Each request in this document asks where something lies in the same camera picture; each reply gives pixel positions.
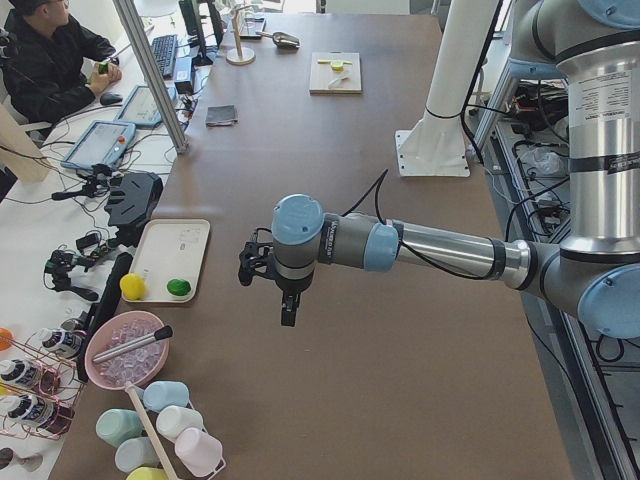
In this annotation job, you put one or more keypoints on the white plastic spoon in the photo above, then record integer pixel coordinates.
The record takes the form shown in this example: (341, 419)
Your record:
(335, 82)

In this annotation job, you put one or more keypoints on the pink bowl with ice cubes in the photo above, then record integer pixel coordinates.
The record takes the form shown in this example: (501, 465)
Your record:
(137, 366)

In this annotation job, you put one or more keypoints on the green lime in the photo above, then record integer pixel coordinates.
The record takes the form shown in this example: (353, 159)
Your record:
(178, 287)

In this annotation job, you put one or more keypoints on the cream serving tray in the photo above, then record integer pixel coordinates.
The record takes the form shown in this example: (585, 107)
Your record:
(170, 248)

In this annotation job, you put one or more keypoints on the light blue cup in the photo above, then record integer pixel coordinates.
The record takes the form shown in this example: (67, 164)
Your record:
(161, 394)

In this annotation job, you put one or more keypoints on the white cup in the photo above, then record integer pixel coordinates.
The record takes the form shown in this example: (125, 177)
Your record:
(173, 420)

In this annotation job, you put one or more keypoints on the pink cup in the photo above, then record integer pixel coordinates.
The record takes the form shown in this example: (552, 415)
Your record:
(201, 453)

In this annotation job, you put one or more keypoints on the grey folded cloth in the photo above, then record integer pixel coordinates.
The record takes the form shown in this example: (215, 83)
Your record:
(224, 115)

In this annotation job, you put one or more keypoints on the pale blue cup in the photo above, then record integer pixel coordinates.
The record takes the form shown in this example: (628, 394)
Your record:
(134, 453)

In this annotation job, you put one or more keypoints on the mint green cup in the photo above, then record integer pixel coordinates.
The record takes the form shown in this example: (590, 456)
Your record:
(115, 426)

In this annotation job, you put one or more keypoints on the yellow cup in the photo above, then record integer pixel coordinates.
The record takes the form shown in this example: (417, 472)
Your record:
(147, 473)

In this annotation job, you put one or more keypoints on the top bottle in rack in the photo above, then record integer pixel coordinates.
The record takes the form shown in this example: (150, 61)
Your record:
(62, 343)

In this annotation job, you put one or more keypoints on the bottle in rack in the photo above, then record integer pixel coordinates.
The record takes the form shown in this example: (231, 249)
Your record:
(29, 410)
(21, 373)
(62, 343)

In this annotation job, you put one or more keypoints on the wooden cutting board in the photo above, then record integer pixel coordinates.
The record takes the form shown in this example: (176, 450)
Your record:
(321, 75)

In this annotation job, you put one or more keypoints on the near blue teach pendant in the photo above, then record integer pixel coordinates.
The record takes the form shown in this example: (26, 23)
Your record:
(103, 143)

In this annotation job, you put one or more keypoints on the blue teach pendant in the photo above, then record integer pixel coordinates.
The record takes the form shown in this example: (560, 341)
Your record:
(140, 109)
(103, 143)

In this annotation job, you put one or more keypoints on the far blue teach pendant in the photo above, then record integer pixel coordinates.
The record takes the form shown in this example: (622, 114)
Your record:
(140, 109)

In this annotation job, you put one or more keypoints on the yellow plastic knife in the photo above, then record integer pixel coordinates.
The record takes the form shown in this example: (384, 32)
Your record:
(327, 61)

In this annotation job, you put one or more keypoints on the bottom bottle in rack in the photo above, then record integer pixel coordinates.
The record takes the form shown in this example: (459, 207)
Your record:
(29, 410)

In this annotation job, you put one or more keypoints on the wooden mug tree stand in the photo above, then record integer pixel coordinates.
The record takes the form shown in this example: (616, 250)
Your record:
(238, 54)

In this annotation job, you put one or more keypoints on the metal scoop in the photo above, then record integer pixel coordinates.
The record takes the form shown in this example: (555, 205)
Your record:
(281, 40)

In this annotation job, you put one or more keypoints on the middle bottle in rack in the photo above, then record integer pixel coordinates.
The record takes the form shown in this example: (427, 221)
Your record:
(21, 373)

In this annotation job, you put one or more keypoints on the black computer mouse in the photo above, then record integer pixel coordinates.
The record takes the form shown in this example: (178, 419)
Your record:
(109, 98)

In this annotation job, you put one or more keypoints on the black keyboard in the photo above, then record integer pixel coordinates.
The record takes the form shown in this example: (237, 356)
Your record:
(164, 52)

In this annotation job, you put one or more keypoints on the black monitor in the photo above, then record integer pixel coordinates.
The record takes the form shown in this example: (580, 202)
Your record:
(190, 10)

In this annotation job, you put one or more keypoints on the seated person in black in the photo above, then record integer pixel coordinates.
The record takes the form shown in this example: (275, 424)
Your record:
(60, 67)

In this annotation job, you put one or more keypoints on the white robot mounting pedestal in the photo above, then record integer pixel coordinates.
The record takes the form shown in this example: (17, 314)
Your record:
(435, 146)

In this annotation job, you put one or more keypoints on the copper wire bottle rack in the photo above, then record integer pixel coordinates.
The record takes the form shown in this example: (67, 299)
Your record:
(39, 388)

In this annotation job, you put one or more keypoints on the aluminium frame post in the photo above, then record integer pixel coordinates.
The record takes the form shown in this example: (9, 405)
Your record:
(133, 26)

